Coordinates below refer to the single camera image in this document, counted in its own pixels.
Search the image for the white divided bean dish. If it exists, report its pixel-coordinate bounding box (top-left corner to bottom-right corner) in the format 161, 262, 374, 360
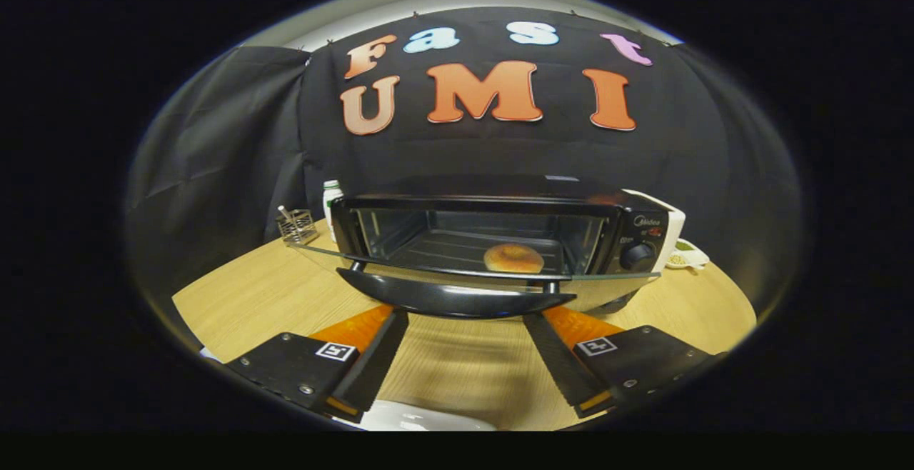
666, 239, 710, 271

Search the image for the white bottle green cap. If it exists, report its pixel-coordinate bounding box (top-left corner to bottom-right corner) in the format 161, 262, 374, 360
322, 180, 345, 244

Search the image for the black toaster oven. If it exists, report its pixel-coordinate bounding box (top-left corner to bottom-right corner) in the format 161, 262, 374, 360
289, 188, 672, 319

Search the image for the wire mesh utensil holder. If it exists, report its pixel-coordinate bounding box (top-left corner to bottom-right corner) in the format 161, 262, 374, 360
276, 206, 320, 246

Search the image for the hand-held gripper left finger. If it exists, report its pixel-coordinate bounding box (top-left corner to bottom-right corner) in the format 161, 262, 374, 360
225, 307, 410, 422

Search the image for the brown bagel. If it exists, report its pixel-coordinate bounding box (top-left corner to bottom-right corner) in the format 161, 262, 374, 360
483, 243, 546, 274

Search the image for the white plate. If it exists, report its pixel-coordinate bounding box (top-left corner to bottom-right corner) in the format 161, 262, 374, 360
357, 400, 497, 432

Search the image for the white bread toaster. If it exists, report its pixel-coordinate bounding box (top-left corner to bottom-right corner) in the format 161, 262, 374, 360
621, 189, 687, 271

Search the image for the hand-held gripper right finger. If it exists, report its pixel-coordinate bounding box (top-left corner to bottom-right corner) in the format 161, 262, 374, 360
523, 306, 715, 419

